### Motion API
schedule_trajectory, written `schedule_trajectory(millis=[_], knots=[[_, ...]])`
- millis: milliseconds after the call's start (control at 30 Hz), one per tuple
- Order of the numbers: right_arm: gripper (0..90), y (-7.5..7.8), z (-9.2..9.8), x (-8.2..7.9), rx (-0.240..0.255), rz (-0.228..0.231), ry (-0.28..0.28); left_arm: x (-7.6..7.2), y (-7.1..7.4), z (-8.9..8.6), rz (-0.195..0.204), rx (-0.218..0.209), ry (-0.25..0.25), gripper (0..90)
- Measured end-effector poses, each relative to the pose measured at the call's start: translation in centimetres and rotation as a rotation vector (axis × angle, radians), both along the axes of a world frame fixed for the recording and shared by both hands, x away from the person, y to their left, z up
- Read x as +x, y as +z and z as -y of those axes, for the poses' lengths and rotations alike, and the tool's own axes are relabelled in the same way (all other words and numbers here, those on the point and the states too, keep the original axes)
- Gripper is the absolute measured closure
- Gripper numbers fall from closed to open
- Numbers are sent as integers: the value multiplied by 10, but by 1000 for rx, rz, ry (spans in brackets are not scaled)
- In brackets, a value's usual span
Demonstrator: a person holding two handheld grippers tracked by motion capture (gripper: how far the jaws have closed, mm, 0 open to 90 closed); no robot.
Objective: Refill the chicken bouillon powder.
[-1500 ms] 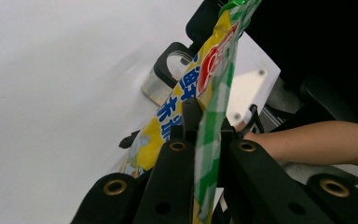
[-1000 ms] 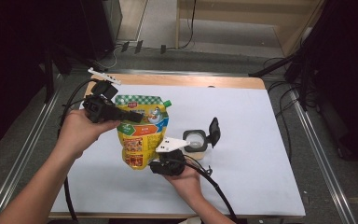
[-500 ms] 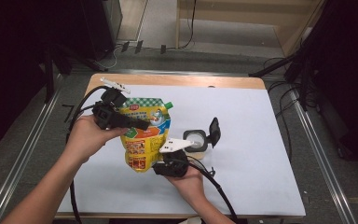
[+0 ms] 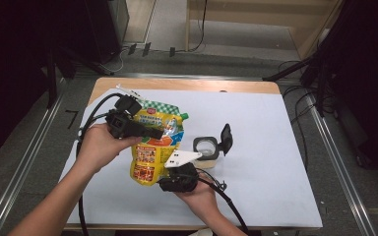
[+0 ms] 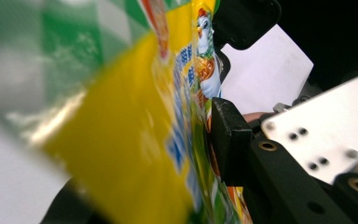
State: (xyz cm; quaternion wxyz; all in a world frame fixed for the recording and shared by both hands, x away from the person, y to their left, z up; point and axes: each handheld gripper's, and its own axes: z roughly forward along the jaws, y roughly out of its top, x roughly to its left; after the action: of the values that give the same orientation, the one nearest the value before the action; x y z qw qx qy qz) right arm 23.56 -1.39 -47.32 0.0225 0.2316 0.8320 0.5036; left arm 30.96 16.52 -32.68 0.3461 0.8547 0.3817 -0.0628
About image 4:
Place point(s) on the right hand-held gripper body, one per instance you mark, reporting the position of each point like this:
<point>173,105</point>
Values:
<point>182,178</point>

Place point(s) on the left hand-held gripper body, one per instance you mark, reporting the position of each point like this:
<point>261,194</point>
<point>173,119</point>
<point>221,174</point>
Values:
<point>121,123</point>

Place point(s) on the yellow spouted pouch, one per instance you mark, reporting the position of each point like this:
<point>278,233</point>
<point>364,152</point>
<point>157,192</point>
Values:
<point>151,157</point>

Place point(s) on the clear container with black lid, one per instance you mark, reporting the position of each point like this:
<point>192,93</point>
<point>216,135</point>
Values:
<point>206,147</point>

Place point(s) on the person's right hand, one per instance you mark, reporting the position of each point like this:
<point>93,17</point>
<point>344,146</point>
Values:
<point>201,200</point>

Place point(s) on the person's left hand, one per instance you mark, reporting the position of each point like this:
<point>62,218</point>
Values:
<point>96,147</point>

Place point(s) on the wooden table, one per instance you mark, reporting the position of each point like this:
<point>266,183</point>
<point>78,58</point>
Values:
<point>210,86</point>

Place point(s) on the black metal stand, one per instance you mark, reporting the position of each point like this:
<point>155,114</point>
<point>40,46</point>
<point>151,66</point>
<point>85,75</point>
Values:
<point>288,69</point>
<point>51,82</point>

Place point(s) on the white paper sheet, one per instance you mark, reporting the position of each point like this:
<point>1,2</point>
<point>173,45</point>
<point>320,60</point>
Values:
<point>275,183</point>

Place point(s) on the black cabinet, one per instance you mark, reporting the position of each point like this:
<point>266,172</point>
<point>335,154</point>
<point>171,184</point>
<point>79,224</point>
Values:
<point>106,29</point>

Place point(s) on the dark curtain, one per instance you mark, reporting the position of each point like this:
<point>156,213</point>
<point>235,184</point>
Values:
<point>367,65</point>
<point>13,65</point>

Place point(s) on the small black floor bracket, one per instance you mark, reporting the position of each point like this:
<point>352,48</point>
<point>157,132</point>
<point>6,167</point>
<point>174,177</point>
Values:
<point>146,49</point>
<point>172,51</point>
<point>132,49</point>

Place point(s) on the short metal floor rail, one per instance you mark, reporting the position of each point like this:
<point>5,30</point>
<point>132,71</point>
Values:
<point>226,76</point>

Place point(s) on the long metal floor rail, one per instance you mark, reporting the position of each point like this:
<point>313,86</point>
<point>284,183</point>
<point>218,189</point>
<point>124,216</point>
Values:
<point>341,170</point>
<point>26,167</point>

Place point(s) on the light wooden frame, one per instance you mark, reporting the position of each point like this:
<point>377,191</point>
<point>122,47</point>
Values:
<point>242,10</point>

